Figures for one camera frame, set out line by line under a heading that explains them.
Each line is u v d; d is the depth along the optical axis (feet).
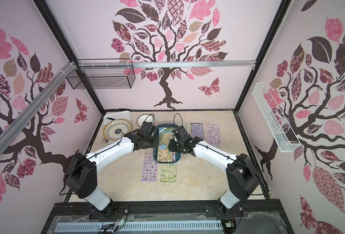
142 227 2.29
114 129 3.50
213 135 3.43
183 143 2.15
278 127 2.49
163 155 2.80
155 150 2.84
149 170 2.89
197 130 3.50
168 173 2.87
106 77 2.38
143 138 2.18
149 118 3.73
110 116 3.88
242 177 1.43
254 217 2.37
